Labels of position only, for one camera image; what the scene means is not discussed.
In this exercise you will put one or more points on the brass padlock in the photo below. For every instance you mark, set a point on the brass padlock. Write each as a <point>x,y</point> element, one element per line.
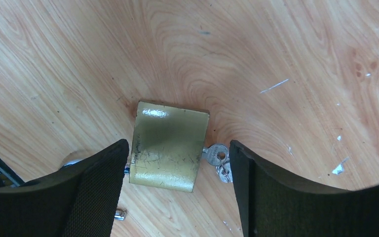
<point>167,144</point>

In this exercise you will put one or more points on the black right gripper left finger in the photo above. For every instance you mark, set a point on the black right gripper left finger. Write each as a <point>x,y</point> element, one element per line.
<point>78,200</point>

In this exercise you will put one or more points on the keys of padlock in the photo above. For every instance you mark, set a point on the keys of padlock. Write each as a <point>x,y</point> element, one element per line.
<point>217,155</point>

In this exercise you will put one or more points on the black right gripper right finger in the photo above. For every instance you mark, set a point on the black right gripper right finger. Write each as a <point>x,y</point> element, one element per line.
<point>275,202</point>

